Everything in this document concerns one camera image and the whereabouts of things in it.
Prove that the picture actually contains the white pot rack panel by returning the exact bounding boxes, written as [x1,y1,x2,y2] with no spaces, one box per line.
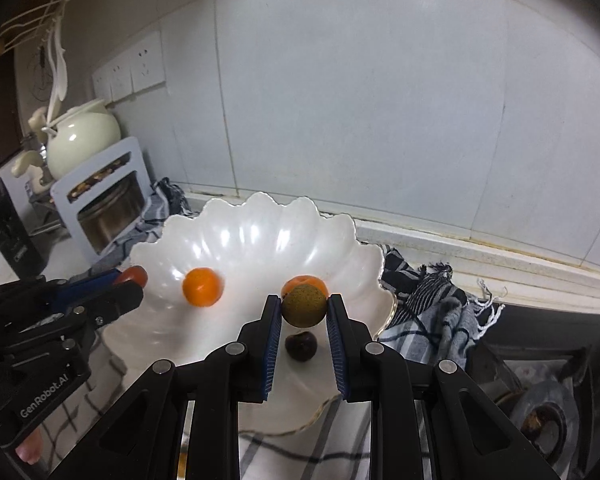
[50,136,153,265]

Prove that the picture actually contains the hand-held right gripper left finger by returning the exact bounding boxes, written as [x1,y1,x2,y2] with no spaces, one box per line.
[47,294,282,480]

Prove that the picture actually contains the white wire wall rack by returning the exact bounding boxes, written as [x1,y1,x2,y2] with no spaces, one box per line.
[0,0,81,61]

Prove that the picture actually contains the black knife block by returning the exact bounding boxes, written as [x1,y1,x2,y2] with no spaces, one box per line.
[0,180,46,278]

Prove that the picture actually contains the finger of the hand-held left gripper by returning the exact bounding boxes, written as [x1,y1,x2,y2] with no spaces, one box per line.
[30,267,126,312]
[62,280,145,332]

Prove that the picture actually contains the wooden trivet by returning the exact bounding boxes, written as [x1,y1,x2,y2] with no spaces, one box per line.
[67,157,131,197]

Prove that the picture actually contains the black burner grate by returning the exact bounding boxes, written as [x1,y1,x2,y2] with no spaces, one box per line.
[480,340,595,480]

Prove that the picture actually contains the gas stove burner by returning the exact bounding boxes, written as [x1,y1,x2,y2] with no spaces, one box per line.
[472,305,600,480]

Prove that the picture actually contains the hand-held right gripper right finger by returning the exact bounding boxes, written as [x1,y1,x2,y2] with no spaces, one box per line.
[326,294,563,480]

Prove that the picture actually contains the cream ceramic pot with lid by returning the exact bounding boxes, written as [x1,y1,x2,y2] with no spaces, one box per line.
[45,99,122,181]

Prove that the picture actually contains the red cherry tomato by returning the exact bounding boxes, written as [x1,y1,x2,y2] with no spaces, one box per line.
[117,266,148,288]

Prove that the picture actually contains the stainless steel pot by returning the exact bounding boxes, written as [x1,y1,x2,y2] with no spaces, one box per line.
[76,177,146,256]

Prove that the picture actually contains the dark purple plum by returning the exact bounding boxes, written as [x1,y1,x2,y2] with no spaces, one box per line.
[285,332,317,361]

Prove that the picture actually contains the white power outlet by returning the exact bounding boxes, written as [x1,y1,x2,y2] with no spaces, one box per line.
[131,30,167,93]
[92,67,113,104]
[111,57,133,101]

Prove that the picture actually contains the black white checkered cloth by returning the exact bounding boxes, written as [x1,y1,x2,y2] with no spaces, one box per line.
[40,176,507,480]

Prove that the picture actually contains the white plastic spatula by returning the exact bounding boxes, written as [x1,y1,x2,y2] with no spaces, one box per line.
[50,15,69,111]

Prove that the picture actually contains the white scalloped bowl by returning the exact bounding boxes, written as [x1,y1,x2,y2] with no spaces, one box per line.
[102,191,396,433]

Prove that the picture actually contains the person's left hand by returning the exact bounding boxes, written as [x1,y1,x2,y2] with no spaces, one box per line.
[16,429,44,464]

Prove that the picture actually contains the orange tangerine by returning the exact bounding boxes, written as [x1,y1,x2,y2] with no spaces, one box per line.
[280,275,329,307]
[181,267,225,308]

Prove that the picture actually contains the green grape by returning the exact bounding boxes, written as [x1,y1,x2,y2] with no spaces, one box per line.
[281,283,328,327]

